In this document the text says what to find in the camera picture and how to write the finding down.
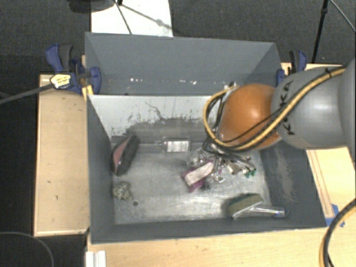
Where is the purple and white packet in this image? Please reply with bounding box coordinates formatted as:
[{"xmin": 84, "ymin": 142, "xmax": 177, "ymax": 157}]
[{"xmin": 181, "ymin": 161, "xmax": 215, "ymax": 193}]

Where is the olive speckled crumpled lump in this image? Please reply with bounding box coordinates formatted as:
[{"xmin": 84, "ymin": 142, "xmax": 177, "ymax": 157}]
[{"xmin": 112, "ymin": 180, "xmax": 134, "ymax": 201}]

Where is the dark green sponge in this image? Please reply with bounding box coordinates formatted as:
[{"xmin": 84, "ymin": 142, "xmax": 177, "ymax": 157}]
[{"xmin": 226, "ymin": 193, "xmax": 264, "ymax": 216}]

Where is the grey metal bin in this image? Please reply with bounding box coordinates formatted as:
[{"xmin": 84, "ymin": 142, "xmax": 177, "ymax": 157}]
[{"xmin": 83, "ymin": 31, "xmax": 328, "ymax": 245}]

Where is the black and red brush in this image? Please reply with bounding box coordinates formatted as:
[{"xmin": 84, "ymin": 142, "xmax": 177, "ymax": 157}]
[{"xmin": 111, "ymin": 134, "xmax": 141, "ymax": 177}]

